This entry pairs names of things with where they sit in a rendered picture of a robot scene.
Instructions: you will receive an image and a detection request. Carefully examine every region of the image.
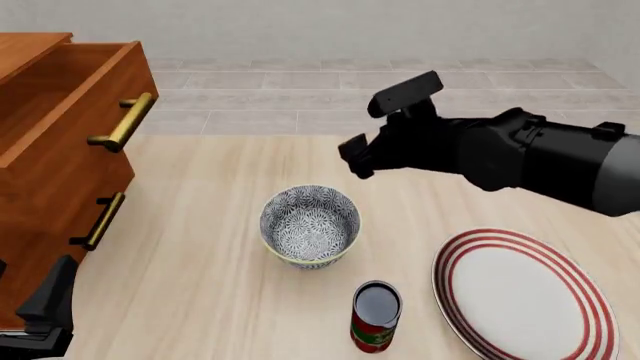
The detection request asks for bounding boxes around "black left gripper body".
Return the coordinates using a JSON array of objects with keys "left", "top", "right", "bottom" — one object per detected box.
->
[{"left": 0, "top": 321, "right": 76, "bottom": 360}]

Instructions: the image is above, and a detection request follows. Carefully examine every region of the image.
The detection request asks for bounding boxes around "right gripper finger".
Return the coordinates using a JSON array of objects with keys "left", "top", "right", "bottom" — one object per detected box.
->
[
  {"left": 337, "top": 134, "right": 372, "bottom": 163},
  {"left": 349, "top": 159, "right": 376, "bottom": 181}
]

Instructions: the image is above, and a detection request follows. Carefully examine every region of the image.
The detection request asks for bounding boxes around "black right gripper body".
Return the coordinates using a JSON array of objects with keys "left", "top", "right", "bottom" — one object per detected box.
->
[{"left": 366, "top": 110, "right": 474, "bottom": 178}]

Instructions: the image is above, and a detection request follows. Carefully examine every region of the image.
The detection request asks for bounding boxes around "patterned blue-white bowl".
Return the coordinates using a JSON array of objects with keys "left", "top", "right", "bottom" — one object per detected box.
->
[{"left": 258, "top": 183, "right": 363, "bottom": 272}]

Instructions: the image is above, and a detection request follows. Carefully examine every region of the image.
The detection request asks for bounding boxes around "white plate with red rings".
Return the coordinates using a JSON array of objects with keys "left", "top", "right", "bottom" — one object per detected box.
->
[{"left": 430, "top": 226, "right": 622, "bottom": 360}]

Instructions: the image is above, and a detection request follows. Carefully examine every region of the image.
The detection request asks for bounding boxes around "wooden cabinet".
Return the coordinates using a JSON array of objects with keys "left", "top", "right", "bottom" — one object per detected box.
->
[{"left": 0, "top": 32, "right": 161, "bottom": 333}]

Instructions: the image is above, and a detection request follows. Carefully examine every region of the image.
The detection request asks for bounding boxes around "wooden drawer, closed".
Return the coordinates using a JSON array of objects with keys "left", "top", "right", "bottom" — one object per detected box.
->
[{"left": 0, "top": 151, "right": 137, "bottom": 264}]

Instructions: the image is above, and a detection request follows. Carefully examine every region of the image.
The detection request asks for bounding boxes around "red and green tin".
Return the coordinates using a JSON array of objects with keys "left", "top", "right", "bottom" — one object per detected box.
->
[{"left": 349, "top": 279, "right": 404, "bottom": 355}]

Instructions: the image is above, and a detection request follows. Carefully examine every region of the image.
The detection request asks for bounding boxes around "wooden drawer, open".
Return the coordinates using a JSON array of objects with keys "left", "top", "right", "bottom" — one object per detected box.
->
[{"left": 0, "top": 40, "right": 161, "bottom": 172}]

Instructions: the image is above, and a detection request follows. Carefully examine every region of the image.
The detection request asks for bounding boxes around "brass drawer handle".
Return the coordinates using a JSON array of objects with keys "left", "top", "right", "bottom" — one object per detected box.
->
[
  {"left": 68, "top": 191, "right": 127, "bottom": 252},
  {"left": 86, "top": 91, "right": 155, "bottom": 154}
]

